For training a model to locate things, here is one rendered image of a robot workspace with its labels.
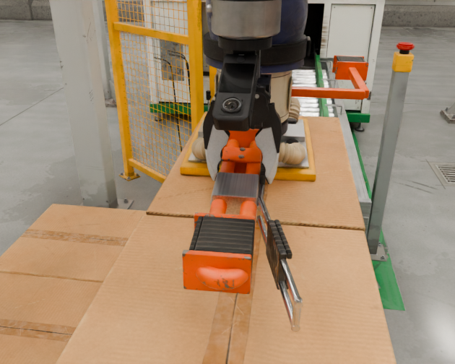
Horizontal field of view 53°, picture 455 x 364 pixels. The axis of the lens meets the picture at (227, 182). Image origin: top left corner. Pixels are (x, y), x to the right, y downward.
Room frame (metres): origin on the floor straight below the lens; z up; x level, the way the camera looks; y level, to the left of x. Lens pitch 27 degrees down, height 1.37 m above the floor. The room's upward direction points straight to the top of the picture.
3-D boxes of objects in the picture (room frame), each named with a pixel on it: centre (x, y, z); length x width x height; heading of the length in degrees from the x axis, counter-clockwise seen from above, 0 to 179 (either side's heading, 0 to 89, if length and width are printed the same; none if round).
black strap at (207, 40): (1.02, -0.06, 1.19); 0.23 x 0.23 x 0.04
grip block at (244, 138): (0.78, -0.03, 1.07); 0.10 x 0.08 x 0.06; 84
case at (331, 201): (0.99, -0.09, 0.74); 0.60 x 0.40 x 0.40; 172
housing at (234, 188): (0.56, -0.01, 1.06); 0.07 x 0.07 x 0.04; 84
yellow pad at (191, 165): (1.04, 0.04, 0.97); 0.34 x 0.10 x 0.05; 174
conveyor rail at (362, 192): (2.52, -0.65, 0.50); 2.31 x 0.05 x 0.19; 172
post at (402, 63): (1.91, -0.73, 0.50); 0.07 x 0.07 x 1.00; 82
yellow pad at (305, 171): (1.02, -0.15, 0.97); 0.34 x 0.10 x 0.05; 174
